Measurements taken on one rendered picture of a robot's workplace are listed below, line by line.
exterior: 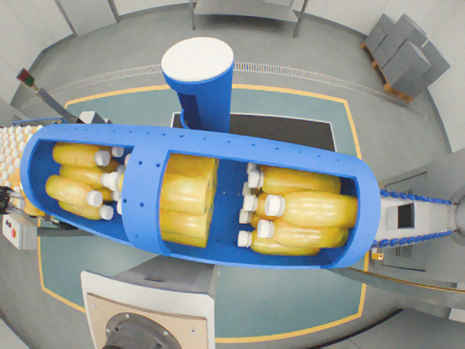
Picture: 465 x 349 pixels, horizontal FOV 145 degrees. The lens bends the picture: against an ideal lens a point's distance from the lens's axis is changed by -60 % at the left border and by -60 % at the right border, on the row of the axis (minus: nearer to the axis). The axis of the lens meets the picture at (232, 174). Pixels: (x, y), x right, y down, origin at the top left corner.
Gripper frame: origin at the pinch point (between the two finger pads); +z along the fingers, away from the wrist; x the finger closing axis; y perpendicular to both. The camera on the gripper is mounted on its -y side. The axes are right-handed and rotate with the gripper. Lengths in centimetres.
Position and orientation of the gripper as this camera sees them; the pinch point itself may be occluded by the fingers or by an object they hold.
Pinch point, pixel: (19, 203)
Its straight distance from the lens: 86.4
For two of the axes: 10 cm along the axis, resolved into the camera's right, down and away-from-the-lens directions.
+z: -0.5, 2.6, 9.7
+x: 1.3, -9.6, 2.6
